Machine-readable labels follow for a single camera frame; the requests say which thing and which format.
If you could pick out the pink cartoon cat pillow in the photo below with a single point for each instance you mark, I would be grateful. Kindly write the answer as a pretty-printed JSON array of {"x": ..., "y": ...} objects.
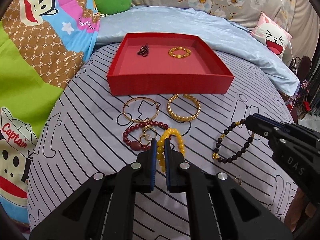
[{"x": 271, "y": 35}]

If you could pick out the red jewelry tray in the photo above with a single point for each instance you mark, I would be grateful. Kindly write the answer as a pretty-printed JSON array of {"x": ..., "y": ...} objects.
[{"x": 177, "y": 63}]

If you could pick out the small gold earring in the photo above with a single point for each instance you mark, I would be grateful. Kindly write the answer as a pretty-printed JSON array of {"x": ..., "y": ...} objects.
[{"x": 238, "y": 180}]

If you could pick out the light blue quilt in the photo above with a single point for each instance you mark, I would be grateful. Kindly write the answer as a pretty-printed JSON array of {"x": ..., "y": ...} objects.
[{"x": 218, "y": 33}]

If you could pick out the thin gold bangle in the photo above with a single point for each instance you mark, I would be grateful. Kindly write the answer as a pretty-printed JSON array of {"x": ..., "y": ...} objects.
[{"x": 143, "y": 99}]

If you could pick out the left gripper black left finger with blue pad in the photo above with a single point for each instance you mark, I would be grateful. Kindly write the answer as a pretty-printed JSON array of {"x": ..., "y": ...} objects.
[{"x": 103, "y": 207}]

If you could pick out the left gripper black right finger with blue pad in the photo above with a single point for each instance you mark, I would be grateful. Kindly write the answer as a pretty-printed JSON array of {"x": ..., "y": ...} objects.
[{"x": 218, "y": 207}]

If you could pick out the green plush pillow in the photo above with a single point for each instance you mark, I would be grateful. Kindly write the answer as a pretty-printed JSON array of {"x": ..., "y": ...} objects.
[{"x": 111, "y": 7}]

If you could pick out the wide gold chain bangle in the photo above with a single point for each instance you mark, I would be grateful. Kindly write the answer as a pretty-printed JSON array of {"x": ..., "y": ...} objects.
[{"x": 183, "y": 118}]

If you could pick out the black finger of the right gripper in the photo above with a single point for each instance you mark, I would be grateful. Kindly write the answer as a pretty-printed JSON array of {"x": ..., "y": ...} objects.
[{"x": 262, "y": 126}]

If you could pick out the cartoon monkey blanket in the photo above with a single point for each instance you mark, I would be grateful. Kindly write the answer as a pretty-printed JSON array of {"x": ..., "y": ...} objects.
[{"x": 43, "y": 45}]

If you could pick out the dark red twisted ornament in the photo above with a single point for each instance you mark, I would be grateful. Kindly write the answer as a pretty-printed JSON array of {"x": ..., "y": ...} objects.
[{"x": 143, "y": 51}]

